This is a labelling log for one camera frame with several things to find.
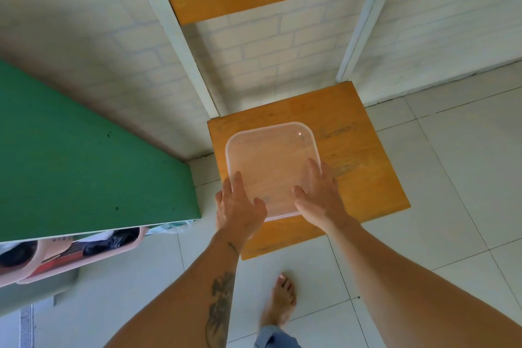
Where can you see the green table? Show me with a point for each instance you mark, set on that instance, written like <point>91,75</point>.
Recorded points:
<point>81,164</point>

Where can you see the person's right hand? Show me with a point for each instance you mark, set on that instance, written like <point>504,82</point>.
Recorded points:
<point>326,207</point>

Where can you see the person's bare foot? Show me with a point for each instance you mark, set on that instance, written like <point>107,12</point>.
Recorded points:
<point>279,301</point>

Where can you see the grey plastic bin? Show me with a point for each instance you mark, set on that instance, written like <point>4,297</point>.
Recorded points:
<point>32,290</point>

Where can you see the person's left thumb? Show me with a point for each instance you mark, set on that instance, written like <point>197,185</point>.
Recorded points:
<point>259,207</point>

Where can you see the person's left middle finger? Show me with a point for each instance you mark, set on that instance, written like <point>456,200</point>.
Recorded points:
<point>226,190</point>

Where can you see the black cloth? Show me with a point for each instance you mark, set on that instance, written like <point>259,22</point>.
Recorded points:
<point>110,242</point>

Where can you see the clear square plastic container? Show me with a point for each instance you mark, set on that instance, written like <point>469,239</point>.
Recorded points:
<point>271,160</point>

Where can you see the grey-blue shorts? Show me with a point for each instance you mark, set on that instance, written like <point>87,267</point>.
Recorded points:
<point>276,338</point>

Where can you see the wooden chair with white frame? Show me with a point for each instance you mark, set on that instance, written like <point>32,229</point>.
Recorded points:
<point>359,164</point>

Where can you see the person's right forearm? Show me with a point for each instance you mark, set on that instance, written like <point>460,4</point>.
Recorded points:
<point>408,290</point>

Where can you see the pale plastic bag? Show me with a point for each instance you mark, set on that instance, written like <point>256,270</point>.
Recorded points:
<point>169,227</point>

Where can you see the person's right thumb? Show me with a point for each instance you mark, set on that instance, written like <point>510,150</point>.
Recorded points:
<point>301,196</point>

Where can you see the pink plastic basket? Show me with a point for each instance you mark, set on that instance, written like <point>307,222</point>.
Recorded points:
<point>81,260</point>

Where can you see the metal floor drain grate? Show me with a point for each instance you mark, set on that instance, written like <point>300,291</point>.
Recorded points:
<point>26,327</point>

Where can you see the person's left hand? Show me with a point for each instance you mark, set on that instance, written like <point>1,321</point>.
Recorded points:
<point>238,215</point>

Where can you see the person's left forearm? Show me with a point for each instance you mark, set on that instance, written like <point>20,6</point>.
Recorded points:
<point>191,298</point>

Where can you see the red cloth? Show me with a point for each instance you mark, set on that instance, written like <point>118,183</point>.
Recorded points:
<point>57,258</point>

